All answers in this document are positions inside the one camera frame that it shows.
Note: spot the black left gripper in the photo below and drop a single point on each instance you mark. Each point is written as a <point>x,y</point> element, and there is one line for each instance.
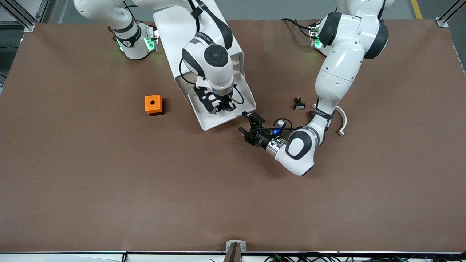
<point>261,138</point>

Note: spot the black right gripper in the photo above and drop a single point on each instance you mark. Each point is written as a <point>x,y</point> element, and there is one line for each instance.
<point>223,102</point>

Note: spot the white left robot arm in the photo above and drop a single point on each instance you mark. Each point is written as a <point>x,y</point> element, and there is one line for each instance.
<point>342,62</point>

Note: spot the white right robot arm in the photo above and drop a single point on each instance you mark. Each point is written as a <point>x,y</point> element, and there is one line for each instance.
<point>225,72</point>

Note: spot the brown table mat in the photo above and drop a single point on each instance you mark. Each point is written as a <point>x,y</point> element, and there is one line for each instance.
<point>233,189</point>

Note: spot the black white push switch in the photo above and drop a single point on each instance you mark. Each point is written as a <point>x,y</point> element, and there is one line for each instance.
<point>299,104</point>

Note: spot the orange button enclosure box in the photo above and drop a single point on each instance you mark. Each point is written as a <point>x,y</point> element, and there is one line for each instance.
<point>152,103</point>

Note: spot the white curved plastic bracket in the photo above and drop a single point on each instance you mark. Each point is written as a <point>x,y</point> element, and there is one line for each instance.
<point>344,122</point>

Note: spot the dark camera mount strut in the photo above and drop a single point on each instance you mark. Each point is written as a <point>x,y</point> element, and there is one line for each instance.
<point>233,256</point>

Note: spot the aluminium frame post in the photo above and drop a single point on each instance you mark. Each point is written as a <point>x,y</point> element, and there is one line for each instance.
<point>30,27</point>
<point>442,22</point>

